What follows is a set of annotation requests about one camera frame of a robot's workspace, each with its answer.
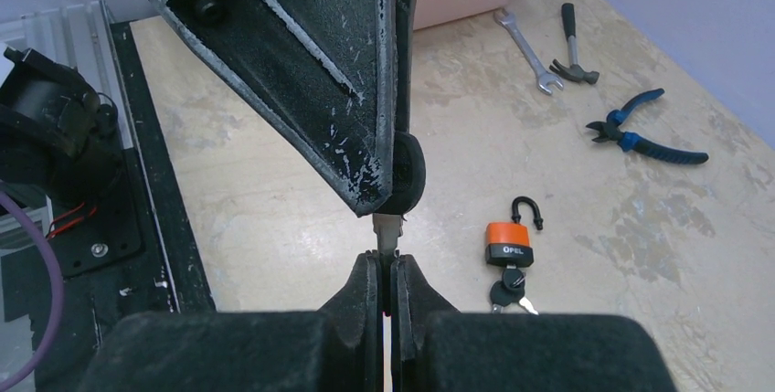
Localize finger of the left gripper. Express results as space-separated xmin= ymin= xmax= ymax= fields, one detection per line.
xmin=149 ymin=0 xmax=398 ymax=217
xmin=393 ymin=0 xmax=434 ymax=136

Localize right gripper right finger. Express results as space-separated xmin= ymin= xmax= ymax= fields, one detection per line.
xmin=390 ymin=255 xmax=676 ymax=391

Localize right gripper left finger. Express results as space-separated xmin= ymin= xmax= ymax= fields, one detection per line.
xmin=79 ymin=251 xmax=383 ymax=391

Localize black-head key pair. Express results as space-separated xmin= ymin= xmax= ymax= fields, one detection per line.
xmin=489 ymin=267 xmax=539 ymax=315

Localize orange black Opel padlock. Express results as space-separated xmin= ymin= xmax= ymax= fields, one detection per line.
xmin=485 ymin=196 xmax=544 ymax=268

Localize silver open-end wrench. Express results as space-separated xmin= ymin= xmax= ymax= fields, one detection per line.
xmin=494 ymin=8 xmax=564 ymax=96

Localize small black-handled hammer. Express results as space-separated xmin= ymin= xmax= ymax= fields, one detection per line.
xmin=549 ymin=3 xmax=600 ymax=85

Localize blue-black handled pliers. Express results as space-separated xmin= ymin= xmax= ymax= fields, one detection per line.
xmin=585 ymin=87 xmax=710 ymax=166

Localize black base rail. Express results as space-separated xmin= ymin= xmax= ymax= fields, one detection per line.
xmin=1 ymin=22 xmax=215 ymax=391

